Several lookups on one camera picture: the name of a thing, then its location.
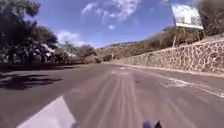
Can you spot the white billboard on posts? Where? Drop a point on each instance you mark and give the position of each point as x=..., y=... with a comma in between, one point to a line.
x=186, y=16

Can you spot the white painted road line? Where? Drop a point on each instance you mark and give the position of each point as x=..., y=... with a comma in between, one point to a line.
x=186, y=83

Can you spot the bushes on slope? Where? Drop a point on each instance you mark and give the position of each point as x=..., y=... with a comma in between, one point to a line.
x=160, y=41

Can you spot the row of trees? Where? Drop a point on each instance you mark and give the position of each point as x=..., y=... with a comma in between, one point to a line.
x=23, y=40

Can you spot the pale roadside kerb strip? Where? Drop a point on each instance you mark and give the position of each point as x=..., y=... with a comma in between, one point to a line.
x=186, y=70

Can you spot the grey asphalt road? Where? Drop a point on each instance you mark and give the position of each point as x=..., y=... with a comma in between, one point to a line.
x=110, y=96

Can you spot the stone retaining wall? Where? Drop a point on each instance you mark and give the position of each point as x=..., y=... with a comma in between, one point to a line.
x=196, y=56

